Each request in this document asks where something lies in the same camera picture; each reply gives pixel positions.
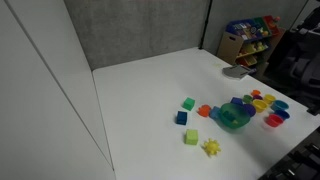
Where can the green toy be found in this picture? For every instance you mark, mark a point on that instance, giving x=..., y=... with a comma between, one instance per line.
x=230, y=117

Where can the orange gear toy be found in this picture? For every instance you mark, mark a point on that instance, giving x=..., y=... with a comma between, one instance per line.
x=204, y=110

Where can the yellow spiky toy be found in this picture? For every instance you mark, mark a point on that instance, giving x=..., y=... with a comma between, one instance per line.
x=211, y=147

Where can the green translucent bowl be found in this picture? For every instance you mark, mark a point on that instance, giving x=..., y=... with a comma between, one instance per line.
x=234, y=115

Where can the toy shelf with bins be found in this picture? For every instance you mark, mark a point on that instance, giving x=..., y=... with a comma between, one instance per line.
x=250, y=40

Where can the dark green cube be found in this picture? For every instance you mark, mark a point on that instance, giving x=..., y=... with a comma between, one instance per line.
x=189, y=103

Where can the dark blue cube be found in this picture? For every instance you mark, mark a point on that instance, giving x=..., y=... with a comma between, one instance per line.
x=181, y=118

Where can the light green cube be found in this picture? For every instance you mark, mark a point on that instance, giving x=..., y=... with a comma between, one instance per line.
x=191, y=137

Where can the light blue block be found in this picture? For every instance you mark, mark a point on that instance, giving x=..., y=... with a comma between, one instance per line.
x=214, y=112

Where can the small blue cube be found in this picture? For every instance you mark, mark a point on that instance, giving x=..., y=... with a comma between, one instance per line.
x=236, y=100

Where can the black vertical pole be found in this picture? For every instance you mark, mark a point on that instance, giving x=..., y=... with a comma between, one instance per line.
x=205, y=25

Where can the grey metal plate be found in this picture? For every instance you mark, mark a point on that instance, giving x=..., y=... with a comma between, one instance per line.
x=237, y=71

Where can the small green cup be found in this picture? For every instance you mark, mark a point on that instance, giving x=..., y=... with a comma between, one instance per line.
x=247, y=98

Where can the indigo cup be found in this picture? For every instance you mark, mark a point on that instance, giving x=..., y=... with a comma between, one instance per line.
x=250, y=109

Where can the small orange cup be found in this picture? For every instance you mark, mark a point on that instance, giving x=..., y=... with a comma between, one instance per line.
x=256, y=92

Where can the small purple cup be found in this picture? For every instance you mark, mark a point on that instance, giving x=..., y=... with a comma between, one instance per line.
x=257, y=97

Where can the large yellow cup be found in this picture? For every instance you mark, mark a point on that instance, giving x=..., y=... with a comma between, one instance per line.
x=259, y=105

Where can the small yellow cup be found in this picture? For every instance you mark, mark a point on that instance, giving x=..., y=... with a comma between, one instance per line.
x=269, y=99

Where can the red cup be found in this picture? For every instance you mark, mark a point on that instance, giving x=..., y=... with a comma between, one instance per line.
x=274, y=120

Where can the teal cup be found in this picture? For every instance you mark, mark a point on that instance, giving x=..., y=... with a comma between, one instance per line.
x=279, y=105

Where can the blue cup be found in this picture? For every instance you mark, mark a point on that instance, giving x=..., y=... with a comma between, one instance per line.
x=282, y=114

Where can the black office chair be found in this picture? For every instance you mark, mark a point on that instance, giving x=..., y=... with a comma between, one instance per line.
x=296, y=56

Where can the black platform with clamps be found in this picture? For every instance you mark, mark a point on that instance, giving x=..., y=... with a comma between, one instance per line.
x=295, y=160

